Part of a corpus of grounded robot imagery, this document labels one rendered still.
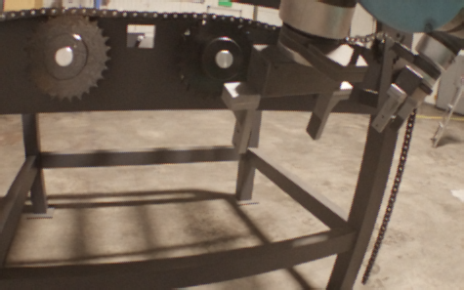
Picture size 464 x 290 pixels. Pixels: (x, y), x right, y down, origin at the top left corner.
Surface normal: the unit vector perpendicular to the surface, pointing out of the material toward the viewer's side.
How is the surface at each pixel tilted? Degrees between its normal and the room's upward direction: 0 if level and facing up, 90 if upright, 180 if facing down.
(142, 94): 90
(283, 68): 114
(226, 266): 90
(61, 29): 90
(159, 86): 90
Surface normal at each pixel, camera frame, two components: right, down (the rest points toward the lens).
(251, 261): 0.38, 0.30
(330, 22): 0.11, 0.66
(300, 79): 0.38, 0.65
